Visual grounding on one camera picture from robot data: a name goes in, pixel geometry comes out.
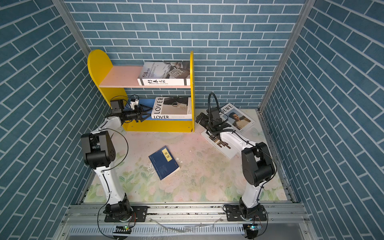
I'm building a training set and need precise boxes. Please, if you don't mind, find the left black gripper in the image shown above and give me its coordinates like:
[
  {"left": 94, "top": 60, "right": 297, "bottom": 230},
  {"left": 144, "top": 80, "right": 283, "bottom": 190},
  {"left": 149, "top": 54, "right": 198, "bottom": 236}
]
[{"left": 120, "top": 104, "right": 151, "bottom": 123}]

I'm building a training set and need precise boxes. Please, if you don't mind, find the white LOVER book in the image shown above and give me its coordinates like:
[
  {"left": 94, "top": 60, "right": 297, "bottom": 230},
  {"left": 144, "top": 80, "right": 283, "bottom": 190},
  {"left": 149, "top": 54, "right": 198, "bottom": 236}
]
[{"left": 151, "top": 97, "right": 192, "bottom": 120}]

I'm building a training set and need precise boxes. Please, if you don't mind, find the white brown-pattern book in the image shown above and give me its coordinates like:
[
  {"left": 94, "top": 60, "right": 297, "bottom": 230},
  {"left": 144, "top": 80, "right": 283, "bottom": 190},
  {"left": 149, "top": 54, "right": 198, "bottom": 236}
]
[{"left": 201, "top": 131, "right": 241, "bottom": 159}]

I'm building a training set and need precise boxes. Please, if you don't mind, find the Heritage Cultural book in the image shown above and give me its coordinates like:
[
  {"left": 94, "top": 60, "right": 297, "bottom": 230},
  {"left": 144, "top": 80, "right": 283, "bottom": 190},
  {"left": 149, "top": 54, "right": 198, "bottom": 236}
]
[{"left": 138, "top": 62, "right": 190, "bottom": 86}]

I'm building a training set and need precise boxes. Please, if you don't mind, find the navy blue book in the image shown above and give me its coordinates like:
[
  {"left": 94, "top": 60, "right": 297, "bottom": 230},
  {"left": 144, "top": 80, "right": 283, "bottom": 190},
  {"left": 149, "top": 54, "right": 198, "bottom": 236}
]
[{"left": 149, "top": 146, "right": 180, "bottom": 180}]

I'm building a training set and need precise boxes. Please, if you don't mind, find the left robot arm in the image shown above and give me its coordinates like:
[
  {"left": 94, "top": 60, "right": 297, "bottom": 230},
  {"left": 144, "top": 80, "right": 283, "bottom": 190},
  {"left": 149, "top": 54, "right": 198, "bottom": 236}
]
[{"left": 81, "top": 95, "right": 152, "bottom": 222}]

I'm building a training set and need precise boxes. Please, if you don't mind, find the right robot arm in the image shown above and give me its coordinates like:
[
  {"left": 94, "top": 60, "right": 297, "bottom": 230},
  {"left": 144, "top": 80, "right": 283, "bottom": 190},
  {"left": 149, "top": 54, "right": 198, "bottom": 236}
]
[{"left": 196, "top": 92, "right": 277, "bottom": 215}]

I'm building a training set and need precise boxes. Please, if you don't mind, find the white LOEWE book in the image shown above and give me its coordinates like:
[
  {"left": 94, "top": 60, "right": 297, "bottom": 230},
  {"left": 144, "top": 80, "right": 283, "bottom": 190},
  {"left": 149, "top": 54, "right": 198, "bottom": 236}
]
[{"left": 220, "top": 104, "right": 255, "bottom": 133}]

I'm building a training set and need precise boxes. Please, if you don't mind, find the yellow pink blue bookshelf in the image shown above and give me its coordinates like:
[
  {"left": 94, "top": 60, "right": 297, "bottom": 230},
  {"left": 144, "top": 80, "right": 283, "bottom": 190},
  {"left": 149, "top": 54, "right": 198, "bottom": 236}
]
[{"left": 88, "top": 50, "right": 195, "bottom": 133}]

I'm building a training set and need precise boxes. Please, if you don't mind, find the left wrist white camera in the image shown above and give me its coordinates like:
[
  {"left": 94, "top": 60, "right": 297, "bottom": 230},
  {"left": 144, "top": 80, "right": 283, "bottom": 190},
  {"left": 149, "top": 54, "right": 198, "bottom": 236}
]
[{"left": 129, "top": 95, "right": 140, "bottom": 110}]

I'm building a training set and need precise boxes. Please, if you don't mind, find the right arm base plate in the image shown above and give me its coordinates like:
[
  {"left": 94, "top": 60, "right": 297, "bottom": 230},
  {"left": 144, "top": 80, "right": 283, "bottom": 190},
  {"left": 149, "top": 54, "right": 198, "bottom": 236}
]
[{"left": 222, "top": 204, "right": 267, "bottom": 222}]

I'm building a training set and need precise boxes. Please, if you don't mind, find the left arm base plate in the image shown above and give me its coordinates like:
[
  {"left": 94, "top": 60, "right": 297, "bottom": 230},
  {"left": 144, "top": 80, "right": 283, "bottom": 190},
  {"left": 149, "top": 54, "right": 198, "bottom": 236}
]
[{"left": 104, "top": 206, "right": 148, "bottom": 223}]

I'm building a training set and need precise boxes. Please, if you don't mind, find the aluminium front rail frame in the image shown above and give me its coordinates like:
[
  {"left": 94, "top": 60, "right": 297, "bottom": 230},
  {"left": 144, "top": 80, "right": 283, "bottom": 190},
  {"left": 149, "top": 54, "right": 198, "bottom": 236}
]
[{"left": 54, "top": 202, "right": 317, "bottom": 240}]

